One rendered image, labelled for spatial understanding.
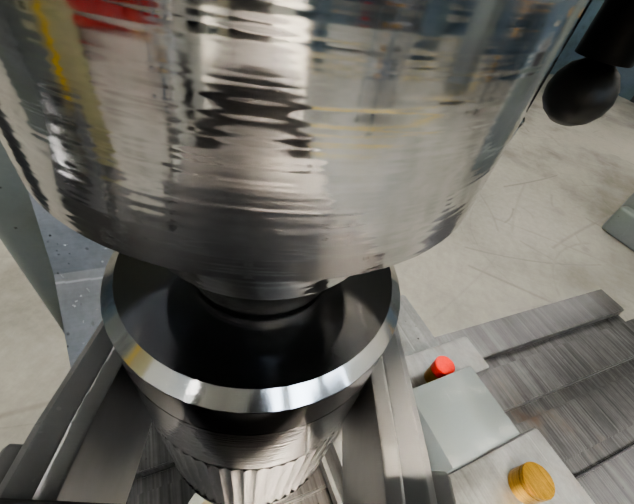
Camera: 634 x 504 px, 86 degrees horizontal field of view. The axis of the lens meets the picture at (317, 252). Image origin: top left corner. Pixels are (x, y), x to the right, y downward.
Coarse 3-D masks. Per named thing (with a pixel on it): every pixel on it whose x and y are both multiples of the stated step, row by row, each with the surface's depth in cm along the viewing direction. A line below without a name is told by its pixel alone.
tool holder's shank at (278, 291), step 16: (176, 272) 4; (208, 288) 4; (224, 288) 4; (240, 288) 4; (256, 288) 4; (272, 288) 4; (288, 288) 4; (304, 288) 4; (320, 288) 4; (224, 304) 5; (240, 304) 5; (256, 304) 5; (272, 304) 5; (288, 304) 5; (304, 304) 5
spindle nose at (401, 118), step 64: (0, 0) 1; (64, 0) 1; (128, 0) 1; (192, 0) 1; (256, 0) 1; (320, 0) 1; (384, 0) 1; (448, 0) 1; (512, 0) 1; (576, 0) 2; (0, 64) 2; (64, 64) 1; (128, 64) 1; (192, 64) 1; (256, 64) 1; (320, 64) 1; (384, 64) 1; (448, 64) 2; (512, 64) 2; (0, 128) 2; (64, 128) 2; (128, 128) 2; (192, 128) 2; (256, 128) 2; (320, 128) 2; (384, 128) 2; (448, 128) 2; (512, 128) 2; (64, 192) 2; (128, 192) 2; (192, 192) 2; (256, 192) 2; (320, 192) 2; (384, 192) 2; (448, 192) 2; (192, 256) 2; (256, 256) 2; (320, 256) 2; (384, 256) 2
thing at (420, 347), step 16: (400, 304) 39; (400, 320) 38; (416, 320) 38; (400, 336) 36; (416, 336) 36; (432, 336) 37; (464, 336) 33; (416, 352) 35; (432, 352) 31; (448, 352) 31; (464, 352) 31; (416, 368) 29; (480, 368) 30; (416, 384) 28; (336, 448) 28; (320, 464) 32; (336, 464) 28; (336, 480) 30; (336, 496) 30
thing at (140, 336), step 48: (144, 288) 5; (192, 288) 5; (336, 288) 5; (384, 288) 5; (144, 336) 4; (192, 336) 4; (240, 336) 4; (288, 336) 5; (336, 336) 5; (384, 336) 5; (144, 384) 4; (192, 384) 4; (240, 384) 4; (288, 384) 4; (336, 384) 4; (240, 432) 4
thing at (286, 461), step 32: (160, 416) 5; (192, 448) 5; (224, 448) 5; (256, 448) 5; (288, 448) 5; (320, 448) 7; (192, 480) 8; (224, 480) 7; (256, 480) 6; (288, 480) 7
